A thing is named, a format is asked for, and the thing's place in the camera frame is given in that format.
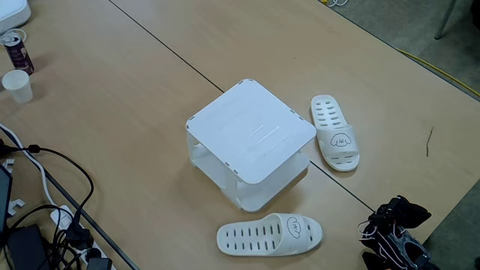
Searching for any thick white power cable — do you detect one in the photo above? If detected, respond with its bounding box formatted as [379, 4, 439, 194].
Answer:
[0, 121, 57, 211]

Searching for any dark purple drink can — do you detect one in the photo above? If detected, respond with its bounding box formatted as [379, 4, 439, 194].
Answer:
[3, 33, 35, 76]

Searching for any grey metal chair leg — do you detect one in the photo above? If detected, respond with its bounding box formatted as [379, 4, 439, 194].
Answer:
[433, 0, 459, 41]

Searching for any black flat electronic device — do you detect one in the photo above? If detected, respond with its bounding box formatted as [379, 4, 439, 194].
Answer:
[6, 223, 50, 270]

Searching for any white paper cup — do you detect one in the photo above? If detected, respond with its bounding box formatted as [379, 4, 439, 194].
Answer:
[1, 69, 34, 105]

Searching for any black power plug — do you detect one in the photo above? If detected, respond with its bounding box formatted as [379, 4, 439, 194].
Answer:
[65, 220, 95, 251]

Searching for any white power strip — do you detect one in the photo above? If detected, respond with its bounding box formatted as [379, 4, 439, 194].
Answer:
[49, 204, 118, 270]

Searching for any black cable with ferrite bead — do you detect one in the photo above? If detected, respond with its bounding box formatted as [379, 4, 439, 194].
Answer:
[0, 143, 95, 230]

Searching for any white slipper with dog drawing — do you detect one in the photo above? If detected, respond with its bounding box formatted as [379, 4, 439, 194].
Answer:
[310, 94, 361, 173]
[216, 212, 324, 257]

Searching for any white box device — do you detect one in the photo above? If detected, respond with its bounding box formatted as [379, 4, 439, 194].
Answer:
[0, 0, 32, 35]

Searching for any white plastic shoe rack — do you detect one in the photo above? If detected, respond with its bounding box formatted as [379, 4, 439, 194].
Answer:
[185, 78, 318, 214]

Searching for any black plug adapter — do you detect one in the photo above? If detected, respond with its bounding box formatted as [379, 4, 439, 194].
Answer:
[85, 247, 113, 270]

